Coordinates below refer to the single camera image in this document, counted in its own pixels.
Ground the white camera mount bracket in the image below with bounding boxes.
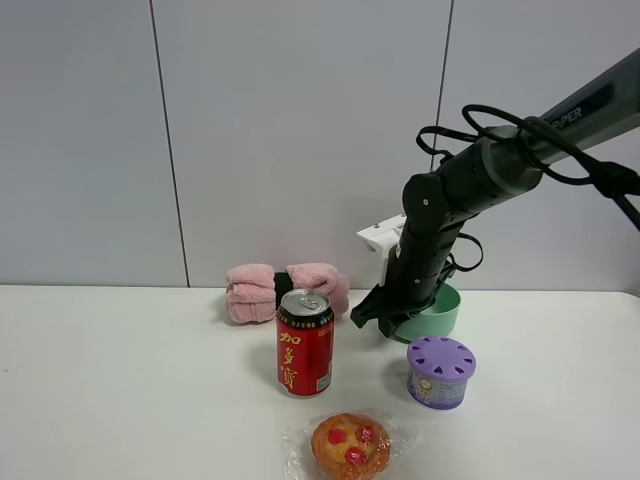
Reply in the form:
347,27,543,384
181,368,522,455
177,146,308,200
356,213,406,287

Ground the red herbal tea can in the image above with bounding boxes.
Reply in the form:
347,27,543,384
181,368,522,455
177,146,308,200
276,289,335,397

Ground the green plastic bowl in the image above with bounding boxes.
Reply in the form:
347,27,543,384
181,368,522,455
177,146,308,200
394,284,461,343

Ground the purple air freshener jar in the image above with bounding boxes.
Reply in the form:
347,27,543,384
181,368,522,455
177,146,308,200
407,336,477,410

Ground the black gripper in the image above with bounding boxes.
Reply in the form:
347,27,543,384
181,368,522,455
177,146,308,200
350,219,459,339

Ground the pink rolled towel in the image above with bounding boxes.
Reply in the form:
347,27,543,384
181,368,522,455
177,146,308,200
225,263,350,324

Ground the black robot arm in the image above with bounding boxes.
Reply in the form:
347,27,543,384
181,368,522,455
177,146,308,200
350,52,639,338

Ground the wrapped fruit tart pastry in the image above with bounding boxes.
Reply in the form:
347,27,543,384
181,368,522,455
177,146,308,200
282,409,420,479

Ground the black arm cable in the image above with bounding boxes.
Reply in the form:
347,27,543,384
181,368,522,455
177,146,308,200
415,103,640,274

